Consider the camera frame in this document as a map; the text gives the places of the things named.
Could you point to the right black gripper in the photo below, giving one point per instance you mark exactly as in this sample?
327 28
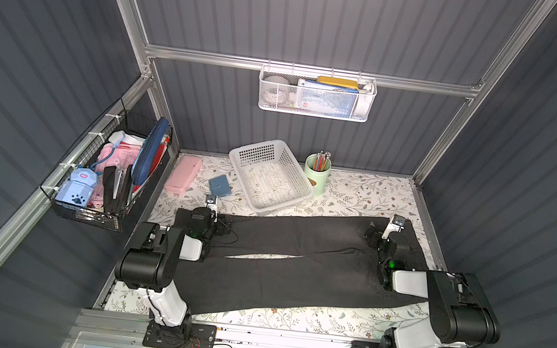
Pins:
376 237

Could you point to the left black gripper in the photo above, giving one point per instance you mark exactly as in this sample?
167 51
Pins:
217 221

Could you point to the dark grey long pants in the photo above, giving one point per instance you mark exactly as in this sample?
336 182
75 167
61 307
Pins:
280 262

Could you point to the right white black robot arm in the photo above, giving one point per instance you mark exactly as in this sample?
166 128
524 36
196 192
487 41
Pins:
460 315

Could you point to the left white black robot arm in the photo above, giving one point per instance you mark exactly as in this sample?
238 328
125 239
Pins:
150 260

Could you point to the white tape roll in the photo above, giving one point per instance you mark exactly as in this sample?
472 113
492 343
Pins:
274 90

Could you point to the blue snap wallet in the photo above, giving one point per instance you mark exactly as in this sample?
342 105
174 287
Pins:
220 187

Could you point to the pink pencil case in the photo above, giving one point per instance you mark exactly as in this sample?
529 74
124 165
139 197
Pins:
183 175

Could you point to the navy blue zip pouch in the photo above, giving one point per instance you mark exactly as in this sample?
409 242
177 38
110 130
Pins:
146 156

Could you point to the white plastic perforated basket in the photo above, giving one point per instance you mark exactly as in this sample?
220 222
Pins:
270 176

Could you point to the black stapler in side basket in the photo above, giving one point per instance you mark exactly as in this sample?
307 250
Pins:
111 182

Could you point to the pink toy in side basket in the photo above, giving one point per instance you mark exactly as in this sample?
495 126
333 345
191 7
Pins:
121 156

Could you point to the green pencil cup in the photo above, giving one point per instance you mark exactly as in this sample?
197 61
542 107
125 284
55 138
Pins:
318 180

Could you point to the colored pencils in cup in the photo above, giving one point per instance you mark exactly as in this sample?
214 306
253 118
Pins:
321 161

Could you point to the light blue paw toy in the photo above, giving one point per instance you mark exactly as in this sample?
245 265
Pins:
78 189

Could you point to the blue white box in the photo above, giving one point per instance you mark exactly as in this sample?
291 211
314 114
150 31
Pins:
328 101

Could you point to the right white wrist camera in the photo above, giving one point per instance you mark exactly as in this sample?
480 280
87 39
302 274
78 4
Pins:
396 224

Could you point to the black wire side basket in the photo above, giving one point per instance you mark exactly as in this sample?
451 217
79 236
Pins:
122 127

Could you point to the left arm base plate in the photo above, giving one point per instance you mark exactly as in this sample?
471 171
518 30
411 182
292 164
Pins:
185 336

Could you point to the white wire wall basket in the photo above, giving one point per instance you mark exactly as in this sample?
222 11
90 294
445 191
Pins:
368 91

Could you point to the yellow item in wall basket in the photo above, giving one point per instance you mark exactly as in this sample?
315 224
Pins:
339 83

